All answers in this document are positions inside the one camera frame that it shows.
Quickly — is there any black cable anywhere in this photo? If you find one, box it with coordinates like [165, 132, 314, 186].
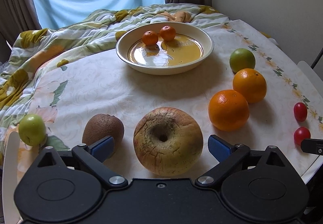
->
[310, 49, 323, 69]

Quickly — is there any green striped floral blanket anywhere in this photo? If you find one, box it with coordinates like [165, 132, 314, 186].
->
[0, 3, 231, 167]

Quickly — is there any small green apple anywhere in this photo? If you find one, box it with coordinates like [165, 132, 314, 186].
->
[18, 114, 47, 146]

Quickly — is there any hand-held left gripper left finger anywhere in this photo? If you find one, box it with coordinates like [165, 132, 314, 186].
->
[33, 135, 129, 188]

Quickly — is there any small mandarin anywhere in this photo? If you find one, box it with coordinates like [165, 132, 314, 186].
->
[160, 26, 176, 41]
[142, 30, 159, 46]

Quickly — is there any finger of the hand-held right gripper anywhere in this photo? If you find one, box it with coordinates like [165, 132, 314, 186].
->
[301, 138, 323, 156]

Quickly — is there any orange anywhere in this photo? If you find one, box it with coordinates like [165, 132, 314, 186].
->
[232, 68, 267, 104]
[208, 89, 250, 132]

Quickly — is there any brown kiwi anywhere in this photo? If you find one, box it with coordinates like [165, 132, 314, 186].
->
[82, 113, 125, 157]

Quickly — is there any red cherry tomato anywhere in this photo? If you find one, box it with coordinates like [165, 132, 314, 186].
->
[293, 127, 311, 146]
[293, 102, 308, 122]

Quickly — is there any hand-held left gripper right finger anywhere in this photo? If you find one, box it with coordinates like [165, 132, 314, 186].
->
[195, 135, 290, 188]

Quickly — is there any cream and yellow bowl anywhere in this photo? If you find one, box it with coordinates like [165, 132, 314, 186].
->
[115, 22, 215, 76]

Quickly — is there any large green citrus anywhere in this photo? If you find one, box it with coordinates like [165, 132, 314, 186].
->
[229, 48, 256, 74]

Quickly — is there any floral white tablecloth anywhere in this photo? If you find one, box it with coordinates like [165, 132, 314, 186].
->
[15, 20, 323, 185]

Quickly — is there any wrinkled yellow apple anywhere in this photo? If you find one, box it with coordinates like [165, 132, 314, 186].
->
[133, 107, 204, 176]

